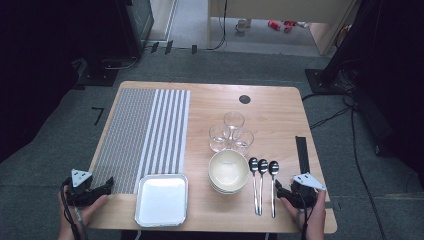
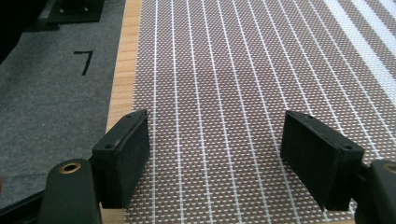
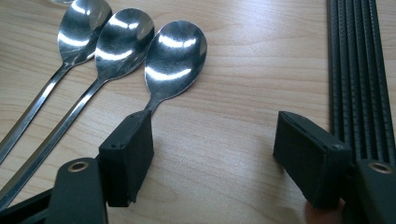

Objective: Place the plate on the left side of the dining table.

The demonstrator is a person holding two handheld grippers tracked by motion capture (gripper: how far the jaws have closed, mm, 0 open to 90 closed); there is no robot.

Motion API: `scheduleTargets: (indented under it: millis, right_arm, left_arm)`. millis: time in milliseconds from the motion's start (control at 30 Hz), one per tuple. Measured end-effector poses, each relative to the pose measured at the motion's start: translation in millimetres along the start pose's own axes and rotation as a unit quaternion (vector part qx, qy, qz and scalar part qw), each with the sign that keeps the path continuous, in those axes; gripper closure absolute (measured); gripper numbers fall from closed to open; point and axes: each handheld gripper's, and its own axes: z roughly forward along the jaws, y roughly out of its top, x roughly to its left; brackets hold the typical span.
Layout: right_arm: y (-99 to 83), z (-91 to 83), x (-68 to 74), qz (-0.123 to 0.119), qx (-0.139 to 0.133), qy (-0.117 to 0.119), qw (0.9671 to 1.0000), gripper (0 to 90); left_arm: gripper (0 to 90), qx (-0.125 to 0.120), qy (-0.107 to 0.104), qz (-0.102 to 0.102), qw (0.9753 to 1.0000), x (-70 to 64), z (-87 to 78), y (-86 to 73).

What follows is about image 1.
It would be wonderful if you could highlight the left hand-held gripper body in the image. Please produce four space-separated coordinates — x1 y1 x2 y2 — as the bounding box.
61 168 101 208

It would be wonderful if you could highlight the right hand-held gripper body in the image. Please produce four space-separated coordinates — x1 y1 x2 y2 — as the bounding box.
282 172 328 210

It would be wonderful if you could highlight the row of black chopsticks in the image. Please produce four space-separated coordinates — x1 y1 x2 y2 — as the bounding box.
295 135 312 176

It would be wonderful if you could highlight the clear drinking glass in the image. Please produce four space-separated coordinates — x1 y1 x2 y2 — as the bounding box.
208 124 232 154
223 111 246 133
230 128 255 158

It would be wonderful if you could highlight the white square plate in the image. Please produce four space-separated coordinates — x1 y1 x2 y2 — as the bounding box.
134 173 189 229

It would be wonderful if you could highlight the person's left hand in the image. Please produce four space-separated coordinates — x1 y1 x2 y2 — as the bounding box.
57 194 110 235

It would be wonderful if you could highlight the person's right hand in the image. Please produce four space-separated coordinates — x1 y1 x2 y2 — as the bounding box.
279 188 328 240

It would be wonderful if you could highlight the grey striped placemat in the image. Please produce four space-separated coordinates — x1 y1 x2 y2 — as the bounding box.
89 87 192 195

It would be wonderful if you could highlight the angled black tape mark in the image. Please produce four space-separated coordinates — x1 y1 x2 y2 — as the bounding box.
91 106 105 127

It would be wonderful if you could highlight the black stand base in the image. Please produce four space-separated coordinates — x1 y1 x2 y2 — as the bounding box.
76 59 120 88

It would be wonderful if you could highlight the black metal stand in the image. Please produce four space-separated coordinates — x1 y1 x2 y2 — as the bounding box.
304 0 384 96

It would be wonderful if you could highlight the dark curtain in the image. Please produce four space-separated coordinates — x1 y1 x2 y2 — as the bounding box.
353 0 424 188
0 0 118 164

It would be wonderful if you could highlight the white mug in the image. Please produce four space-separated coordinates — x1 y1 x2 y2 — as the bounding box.
234 19 248 35

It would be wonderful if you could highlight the dark monitor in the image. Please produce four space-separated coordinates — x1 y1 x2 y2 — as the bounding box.
114 0 155 60

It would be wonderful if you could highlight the light wooden desk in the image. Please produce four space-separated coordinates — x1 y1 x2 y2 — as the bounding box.
207 0 363 57

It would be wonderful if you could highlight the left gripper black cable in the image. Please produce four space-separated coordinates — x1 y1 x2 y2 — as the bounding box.
59 181 88 240

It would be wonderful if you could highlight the long black floor cable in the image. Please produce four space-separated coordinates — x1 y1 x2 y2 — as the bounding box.
349 106 384 240

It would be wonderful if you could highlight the hanging black cable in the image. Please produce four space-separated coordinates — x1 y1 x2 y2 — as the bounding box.
205 0 230 52

